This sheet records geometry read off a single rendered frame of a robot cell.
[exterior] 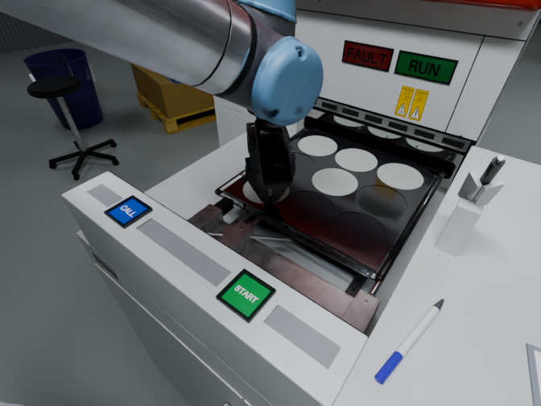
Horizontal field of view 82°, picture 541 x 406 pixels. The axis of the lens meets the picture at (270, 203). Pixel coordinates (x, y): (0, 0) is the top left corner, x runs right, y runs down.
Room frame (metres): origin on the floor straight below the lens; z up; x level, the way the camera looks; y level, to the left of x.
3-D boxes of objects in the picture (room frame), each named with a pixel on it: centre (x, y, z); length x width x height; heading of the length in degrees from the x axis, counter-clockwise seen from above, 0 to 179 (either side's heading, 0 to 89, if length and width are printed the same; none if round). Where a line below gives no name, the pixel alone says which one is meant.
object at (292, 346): (0.30, 0.13, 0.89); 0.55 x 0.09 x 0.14; 53
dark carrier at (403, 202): (0.55, -0.14, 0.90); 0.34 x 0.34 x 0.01; 53
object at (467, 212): (0.31, -0.27, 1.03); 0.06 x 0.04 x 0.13; 143
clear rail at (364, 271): (0.41, -0.03, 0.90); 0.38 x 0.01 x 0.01; 53
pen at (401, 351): (0.17, -0.16, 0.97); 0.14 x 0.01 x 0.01; 131
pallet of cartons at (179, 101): (3.00, 0.63, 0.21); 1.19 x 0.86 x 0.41; 132
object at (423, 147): (0.73, -0.26, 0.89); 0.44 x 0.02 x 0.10; 53
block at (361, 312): (0.23, -0.13, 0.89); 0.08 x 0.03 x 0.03; 143
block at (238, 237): (0.38, 0.07, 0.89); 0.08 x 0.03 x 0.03; 143
